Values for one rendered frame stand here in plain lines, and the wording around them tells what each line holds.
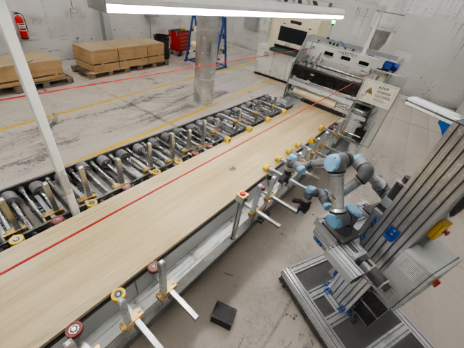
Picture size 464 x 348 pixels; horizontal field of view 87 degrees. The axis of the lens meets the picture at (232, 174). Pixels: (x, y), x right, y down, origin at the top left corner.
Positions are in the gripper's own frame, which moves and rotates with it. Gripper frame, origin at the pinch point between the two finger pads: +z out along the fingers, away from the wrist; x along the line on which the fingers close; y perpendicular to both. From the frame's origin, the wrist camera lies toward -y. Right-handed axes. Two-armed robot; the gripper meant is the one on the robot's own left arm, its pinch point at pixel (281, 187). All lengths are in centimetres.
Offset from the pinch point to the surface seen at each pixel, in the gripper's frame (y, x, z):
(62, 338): -182, 28, 21
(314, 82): 255, 90, -28
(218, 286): -66, 6, 101
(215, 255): -80, 7, 30
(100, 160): -89, 159, 16
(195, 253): -86, 24, 38
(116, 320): -156, 24, 38
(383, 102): 247, -22, -35
